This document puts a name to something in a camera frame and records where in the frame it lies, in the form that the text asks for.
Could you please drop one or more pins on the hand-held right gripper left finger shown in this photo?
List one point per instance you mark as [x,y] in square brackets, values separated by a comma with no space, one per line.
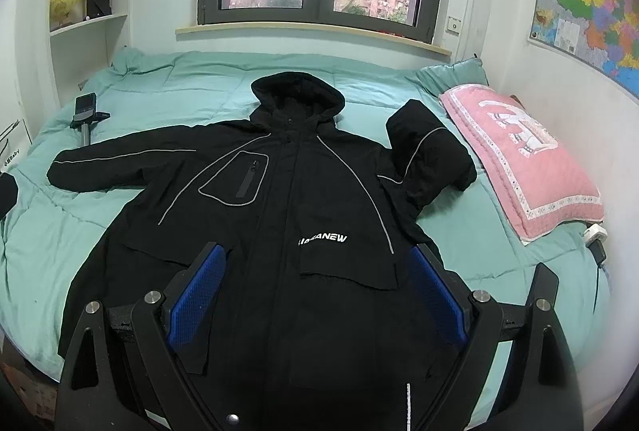
[195,296]

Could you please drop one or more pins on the black hooded jacket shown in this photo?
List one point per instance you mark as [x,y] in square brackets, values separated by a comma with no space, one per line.
[299,191]

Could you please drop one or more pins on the colourful wall map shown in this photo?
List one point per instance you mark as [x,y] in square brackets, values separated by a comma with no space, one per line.
[589,1]

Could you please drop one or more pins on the teal quilt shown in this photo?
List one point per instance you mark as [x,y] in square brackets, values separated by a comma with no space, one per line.
[174,81]

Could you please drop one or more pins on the white wall switch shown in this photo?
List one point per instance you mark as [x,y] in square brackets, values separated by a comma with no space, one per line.
[453,25]

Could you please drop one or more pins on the white printed box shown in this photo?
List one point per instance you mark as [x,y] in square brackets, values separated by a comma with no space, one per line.
[12,146]

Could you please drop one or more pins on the phone on selfie stick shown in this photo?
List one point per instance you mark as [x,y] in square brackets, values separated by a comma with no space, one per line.
[85,109]

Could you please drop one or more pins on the teal pillow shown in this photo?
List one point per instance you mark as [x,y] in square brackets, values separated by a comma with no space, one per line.
[449,74]

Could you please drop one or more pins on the wooden window sill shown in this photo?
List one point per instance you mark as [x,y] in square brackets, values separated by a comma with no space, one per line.
[299,31]

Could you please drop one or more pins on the white bookshelf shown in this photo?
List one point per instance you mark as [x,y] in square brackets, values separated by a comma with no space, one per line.
[90,24]

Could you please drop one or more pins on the pink printed pillow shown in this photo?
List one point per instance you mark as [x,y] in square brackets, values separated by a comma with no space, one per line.
[524,171]

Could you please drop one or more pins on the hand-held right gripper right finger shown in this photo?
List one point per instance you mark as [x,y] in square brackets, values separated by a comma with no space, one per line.
[439,296]

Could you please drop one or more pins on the white charger plug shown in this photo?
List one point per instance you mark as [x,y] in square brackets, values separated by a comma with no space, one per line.
[595,231]

